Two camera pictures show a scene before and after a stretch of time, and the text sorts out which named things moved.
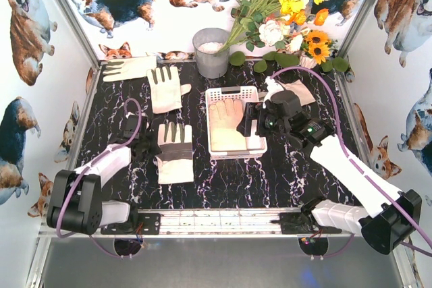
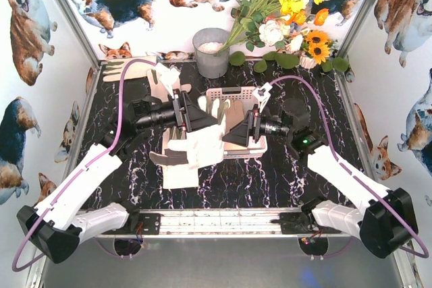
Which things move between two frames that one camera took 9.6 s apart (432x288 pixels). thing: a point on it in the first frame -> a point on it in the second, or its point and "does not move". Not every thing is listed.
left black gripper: (148, 144) -> (183, 110)
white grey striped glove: (296, 85) -> (202, 146)
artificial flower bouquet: (275, 7) does not move
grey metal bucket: (206, 42) does not move
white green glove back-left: (128, 69) does not move
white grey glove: (166, 88) does not move
